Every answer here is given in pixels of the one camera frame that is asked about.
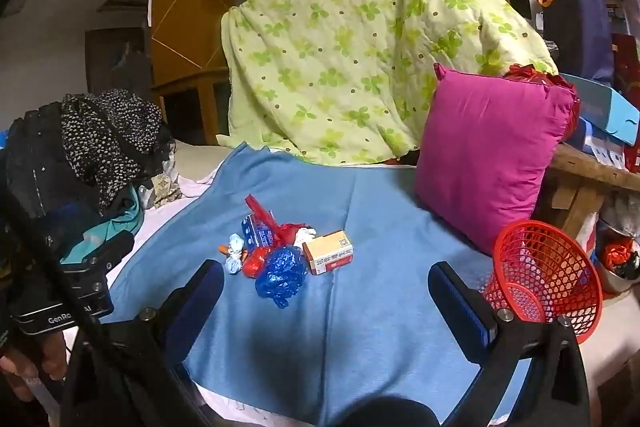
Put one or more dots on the metal bowl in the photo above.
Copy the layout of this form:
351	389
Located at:
616	279

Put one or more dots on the orange wrapper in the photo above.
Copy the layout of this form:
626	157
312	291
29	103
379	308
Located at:
223	249

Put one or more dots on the white wrapper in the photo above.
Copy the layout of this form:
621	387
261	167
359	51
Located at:
235	264

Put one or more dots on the teal cloth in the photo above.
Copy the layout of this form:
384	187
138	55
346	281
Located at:
117	219

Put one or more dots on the blue medicine box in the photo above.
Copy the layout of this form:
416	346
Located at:
255	232

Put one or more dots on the light blue cardboard box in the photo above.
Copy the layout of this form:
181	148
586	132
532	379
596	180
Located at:
600	107

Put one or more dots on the blue plastic bag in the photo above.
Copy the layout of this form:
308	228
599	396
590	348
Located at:
280	274

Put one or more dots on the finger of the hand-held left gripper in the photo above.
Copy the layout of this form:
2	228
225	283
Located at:
107	249

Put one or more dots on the dark clothes pile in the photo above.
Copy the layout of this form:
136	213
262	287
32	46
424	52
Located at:
30	167

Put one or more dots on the orange-brown wooden cabinet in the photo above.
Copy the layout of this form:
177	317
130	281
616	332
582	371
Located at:
185	7

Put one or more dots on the black white-dotted cloth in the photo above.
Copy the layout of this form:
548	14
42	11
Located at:
100	132

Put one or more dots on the beige patterned cloth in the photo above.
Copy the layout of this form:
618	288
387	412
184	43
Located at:
162	189

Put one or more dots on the red mesh basket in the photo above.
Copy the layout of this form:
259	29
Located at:
545	267

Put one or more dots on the blue and white box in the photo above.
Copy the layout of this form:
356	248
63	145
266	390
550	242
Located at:
600	152

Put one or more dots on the magenta pillow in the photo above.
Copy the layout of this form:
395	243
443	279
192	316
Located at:
490	157

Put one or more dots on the blue blanket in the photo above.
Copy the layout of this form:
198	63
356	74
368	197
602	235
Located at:
350	332

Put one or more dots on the green clover print quilt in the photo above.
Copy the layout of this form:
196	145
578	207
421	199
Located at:
350	32

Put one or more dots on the dark red box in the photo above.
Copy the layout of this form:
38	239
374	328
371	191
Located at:
627	62

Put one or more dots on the yellow and white medicine box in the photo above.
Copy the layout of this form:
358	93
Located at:
325	252

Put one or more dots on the shiny red bag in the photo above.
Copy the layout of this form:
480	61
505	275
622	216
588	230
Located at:
530	74

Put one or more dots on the white bed sheet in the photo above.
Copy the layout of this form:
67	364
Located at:
192	157

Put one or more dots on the person's left hand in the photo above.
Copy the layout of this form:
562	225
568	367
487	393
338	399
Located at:
47	364

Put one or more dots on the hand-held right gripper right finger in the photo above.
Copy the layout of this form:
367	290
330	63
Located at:
452	302

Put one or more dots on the white tissue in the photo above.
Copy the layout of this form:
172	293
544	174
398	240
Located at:
305	236

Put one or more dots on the wooden bench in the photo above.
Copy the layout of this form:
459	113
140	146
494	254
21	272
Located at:
585	167

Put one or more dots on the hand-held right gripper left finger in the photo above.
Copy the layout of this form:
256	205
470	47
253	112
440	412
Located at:
207	287

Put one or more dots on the red plastic bag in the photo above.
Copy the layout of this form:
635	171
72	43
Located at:
287	234

